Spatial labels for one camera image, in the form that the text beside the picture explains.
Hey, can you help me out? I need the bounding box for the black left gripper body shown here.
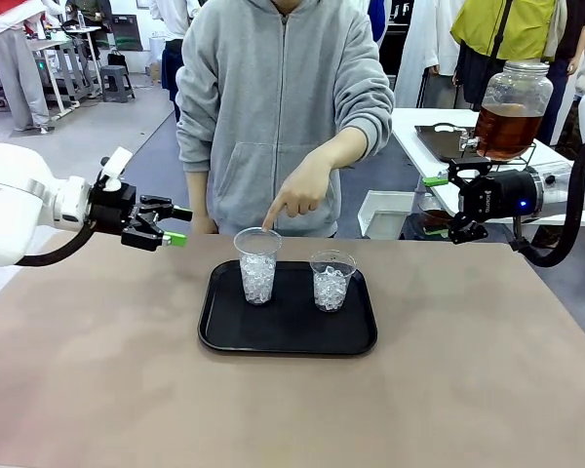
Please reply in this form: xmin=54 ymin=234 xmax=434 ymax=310
xmin=88 ymin=183 xmax=140 ymax=236

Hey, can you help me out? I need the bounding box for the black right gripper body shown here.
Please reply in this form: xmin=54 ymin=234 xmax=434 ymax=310
xmin=459 ymin=170 xmax=540 ymax=218

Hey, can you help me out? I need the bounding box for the glass tea dispenser jar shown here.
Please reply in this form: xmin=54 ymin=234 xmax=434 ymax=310
xmin=455 ymin=60 xmax=555 ymax=163

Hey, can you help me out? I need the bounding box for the tall clear plastic cup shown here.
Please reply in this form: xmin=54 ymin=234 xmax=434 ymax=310
xmin=233 ymin=226 xmax=284 ymax=306

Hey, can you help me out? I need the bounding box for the short clear plastic cup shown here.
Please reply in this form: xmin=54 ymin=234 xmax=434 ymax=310
xmin=309 ymin=250 xmax=358 ymax=313

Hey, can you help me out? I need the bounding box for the person's right forearm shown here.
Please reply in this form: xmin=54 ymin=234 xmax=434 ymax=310
xmin=183 ymin=170 xmax=216 ymax=218

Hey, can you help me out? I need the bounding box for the person's left forearm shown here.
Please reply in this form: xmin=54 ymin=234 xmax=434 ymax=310
xmin=319 ymin=104 xmax=396 ymax=172

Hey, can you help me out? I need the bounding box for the person's right hand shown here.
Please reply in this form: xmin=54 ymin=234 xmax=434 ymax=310
xmin=190 ymin=214 xmax=219 ymax=236

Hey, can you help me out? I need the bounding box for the person's left hand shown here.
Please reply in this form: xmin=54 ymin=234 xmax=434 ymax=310
xmin=261 ymin=154 xmax=334 ymax=232

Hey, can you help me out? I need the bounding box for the clear drip bowl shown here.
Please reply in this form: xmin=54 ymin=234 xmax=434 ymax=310
xmin=415 ymin=193 xmax=458 ymax=240

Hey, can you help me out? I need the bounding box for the black tray under dispenser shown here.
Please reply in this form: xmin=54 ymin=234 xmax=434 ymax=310
xmin=413 ymin=124 xmax=484 ymax=164

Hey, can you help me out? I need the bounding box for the white plastic bin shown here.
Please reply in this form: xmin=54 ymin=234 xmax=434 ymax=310
xmin=358 ymin=189 xmax=416 ymax=241

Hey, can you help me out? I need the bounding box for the grey plastic stool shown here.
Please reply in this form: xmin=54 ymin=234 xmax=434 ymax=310
xmin=99 ymin=64 xmax=137 ymax=103

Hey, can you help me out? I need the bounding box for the mannequin with yellow-green jacket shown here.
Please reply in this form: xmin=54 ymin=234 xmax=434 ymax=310
xmin=450 ymin=0 xmax=562 ymax=111

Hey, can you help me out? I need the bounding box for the mannequin with navy skirt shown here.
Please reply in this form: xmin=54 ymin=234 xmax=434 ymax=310
xmin=148 ymin=0 xmax=197 ymax=123

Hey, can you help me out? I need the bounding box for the person in grey hoodie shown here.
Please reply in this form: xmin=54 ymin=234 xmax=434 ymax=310
xmin=175 ymin=0 xmax=396 ymax=239

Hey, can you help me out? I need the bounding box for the bystander in grey trousers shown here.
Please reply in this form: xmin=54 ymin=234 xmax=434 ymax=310
xmin=0 ymin=0 xmax=54 ymax=134

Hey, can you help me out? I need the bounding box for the large black serving tray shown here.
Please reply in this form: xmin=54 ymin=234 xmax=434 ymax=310
xmin=197 ymin=259 xmax=378 ymax=356

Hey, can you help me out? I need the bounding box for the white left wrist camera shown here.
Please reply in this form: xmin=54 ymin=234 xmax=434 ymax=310
xmin=100 ymin=147 xmax=134 ymax=191

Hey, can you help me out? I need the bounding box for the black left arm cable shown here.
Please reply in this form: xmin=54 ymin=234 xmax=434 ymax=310
xmin=14 ymin=221 xmax=99 ymax=268

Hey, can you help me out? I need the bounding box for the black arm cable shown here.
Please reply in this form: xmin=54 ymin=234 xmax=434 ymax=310
xmin=14 ymin=221 xmax=99 ymax=268
xmin=509 ymin=119 xmax=585 ymax=268

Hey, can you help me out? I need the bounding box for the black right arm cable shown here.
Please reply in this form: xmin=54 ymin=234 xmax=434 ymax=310
xmin=509 ymin=119 xmax=585 ymax=268

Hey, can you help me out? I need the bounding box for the white frame workbench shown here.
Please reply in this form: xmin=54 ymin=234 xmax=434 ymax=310
xmin=26 ymin=24 xmax=103 ymax=121

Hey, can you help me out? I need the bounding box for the dark wall screen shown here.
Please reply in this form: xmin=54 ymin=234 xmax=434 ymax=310
xmin=110 ymin=14 xmax=145 ymax=53

